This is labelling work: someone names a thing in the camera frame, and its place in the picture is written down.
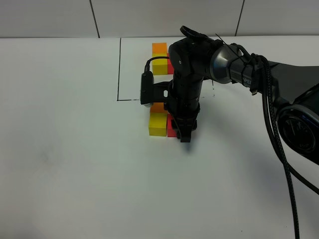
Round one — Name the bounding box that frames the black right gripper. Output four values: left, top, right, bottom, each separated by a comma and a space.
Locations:
165, 74, 203, 143

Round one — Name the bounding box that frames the template yellow cube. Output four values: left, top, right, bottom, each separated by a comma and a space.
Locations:
152, 58, 168, 75

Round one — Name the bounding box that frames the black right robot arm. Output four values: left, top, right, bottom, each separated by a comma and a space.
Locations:
167, 26, 319, 163

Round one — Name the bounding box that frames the black braided cable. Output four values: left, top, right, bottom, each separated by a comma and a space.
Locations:
259, 55, 319, 239

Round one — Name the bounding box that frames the template red cube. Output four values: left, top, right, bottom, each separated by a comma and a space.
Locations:
167, 53, 174, 75

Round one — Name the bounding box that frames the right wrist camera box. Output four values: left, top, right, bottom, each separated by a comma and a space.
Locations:
140, 71, 154, 108

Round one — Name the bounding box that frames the template orange cube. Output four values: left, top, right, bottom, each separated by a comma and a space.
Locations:
152, 43, 167, 56

